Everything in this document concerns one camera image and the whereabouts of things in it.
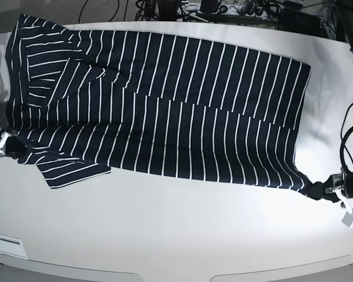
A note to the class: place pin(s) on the black box behind table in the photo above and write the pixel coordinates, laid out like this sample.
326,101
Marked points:
299,22

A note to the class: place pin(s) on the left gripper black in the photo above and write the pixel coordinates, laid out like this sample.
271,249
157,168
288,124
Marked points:
339,184

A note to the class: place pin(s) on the white label on table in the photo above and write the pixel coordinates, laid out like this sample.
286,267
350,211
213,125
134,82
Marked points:
12,247

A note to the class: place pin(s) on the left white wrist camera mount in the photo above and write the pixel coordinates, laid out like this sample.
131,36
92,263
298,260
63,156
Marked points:
347,205

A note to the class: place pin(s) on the white power strip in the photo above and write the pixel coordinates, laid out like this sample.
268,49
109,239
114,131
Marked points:
244,9

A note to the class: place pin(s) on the navy white striped T-shirt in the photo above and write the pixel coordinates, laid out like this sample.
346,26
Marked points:
83,102

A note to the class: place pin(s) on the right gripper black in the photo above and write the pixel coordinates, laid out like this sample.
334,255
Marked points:
14,148

